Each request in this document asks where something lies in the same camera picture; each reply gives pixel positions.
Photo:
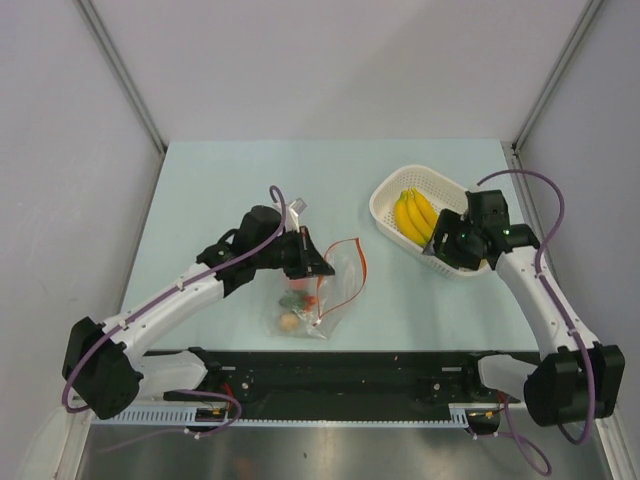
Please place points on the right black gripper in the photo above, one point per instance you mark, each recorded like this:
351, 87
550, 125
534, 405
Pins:
450, 222

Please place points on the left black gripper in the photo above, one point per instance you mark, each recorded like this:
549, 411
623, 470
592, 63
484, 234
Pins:
308, 260

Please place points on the yellow fake bananas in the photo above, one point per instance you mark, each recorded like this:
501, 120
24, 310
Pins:
410, 221

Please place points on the clear zip top bag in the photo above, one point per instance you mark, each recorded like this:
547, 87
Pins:
335, 294

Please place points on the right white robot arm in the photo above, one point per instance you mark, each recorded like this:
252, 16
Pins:
578, 377

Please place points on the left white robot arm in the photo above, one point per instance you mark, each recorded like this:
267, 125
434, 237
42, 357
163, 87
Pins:
107, 364

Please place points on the beige fake egg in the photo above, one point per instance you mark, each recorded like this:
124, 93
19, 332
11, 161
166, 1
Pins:
288, 322

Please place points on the white perforated plastic basket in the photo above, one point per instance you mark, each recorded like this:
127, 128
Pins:
433, 192

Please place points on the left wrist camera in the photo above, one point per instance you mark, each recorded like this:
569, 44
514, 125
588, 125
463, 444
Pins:
297, 206

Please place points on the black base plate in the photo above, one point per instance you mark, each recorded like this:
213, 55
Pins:
343, 385

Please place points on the white cable duct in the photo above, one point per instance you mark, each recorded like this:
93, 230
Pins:
456, 416

